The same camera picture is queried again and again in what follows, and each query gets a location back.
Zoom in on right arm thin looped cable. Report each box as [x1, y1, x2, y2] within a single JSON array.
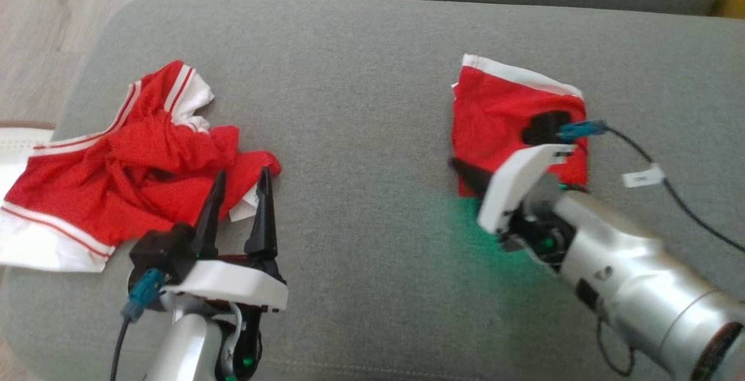
[[595, 317, 636, 378]]

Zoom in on red white basketball jersey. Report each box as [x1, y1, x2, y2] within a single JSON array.
[[0, 60, 282, 273]]

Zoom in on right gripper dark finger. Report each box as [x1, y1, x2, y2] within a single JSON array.
[[448, 157, 495, 198]]

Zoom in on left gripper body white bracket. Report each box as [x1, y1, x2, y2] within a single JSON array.
[[163, 253, 289, 380]]

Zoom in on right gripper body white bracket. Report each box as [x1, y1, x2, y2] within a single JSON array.
[[476, 144, 578, 271]]

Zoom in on red shorts with white band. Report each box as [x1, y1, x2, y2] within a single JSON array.
[[451, 54, 590, 198]]

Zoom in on large grey fabric sofa seat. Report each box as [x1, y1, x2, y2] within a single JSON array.
[[0, 0, 745, 381]]

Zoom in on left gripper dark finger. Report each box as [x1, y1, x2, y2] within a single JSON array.
[[192, 170, 228, 259], [243, 166, 280, 265]]

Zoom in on right cable white tag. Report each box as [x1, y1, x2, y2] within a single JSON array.
[[622, 164, 666, 188]]

